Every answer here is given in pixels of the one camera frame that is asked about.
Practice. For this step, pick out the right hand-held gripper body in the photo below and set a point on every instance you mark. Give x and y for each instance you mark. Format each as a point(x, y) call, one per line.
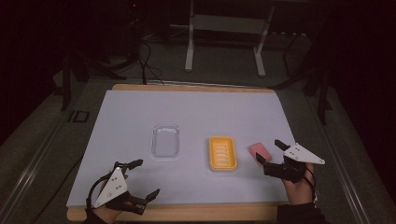
point(303, 155)

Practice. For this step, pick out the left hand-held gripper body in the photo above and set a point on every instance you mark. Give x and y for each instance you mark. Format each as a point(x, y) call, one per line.
point(111, 186)

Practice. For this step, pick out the pink soap bar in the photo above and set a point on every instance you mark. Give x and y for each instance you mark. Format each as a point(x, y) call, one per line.
point(260, 151)

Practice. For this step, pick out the person's left hand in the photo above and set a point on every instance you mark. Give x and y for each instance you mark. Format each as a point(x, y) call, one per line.
point(104, 214)

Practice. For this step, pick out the person's right hand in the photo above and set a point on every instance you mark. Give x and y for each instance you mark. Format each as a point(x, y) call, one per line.
point(297, 193)

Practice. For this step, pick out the clear plastic lid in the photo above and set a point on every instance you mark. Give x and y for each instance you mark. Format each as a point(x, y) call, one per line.
point(165, 141)

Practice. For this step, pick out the yellow soap dish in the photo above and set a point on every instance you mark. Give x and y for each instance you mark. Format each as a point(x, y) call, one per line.
point(221, 153)

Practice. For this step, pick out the white table mat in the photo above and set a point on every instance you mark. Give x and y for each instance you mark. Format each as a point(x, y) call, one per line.
point(186, 112)

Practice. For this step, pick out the black metal stand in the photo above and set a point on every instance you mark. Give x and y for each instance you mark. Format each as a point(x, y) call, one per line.
point(320, 81)
point(74, 68)

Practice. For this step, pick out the black rectangular floor bracket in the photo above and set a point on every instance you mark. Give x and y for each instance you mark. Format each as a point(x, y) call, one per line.
point(79, 116)

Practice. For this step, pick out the white metal stand frame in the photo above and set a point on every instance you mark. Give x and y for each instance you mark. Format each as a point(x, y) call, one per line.
point(229, 24)

